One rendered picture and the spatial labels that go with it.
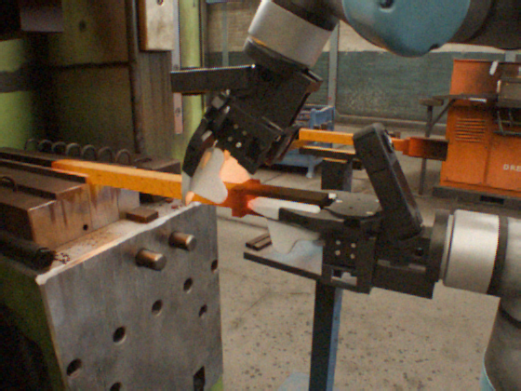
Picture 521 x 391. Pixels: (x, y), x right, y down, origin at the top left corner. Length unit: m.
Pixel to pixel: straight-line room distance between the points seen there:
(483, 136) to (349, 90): 4.88
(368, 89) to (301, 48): 7.87
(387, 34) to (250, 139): 0.19
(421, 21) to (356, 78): 8.04
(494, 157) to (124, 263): 3.57
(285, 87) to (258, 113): 0.04
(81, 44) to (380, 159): 0.77
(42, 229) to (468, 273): 0.51
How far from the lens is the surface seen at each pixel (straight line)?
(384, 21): 0.28
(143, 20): 0.88
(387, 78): 8.15
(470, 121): 3.87
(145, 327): 0.70
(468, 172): 3.95
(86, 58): 0.98
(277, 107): 0.41
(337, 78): 8.52
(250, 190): 0.45
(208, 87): 0.45
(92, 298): 0.59
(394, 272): 0.42
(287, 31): 0.38
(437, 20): 0.30
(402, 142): 0.93
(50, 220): 0.59
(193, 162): 0.45
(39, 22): 0.69
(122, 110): 0.91
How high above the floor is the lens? 1.15
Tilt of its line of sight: 18 degrees down
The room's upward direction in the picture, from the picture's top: straight up
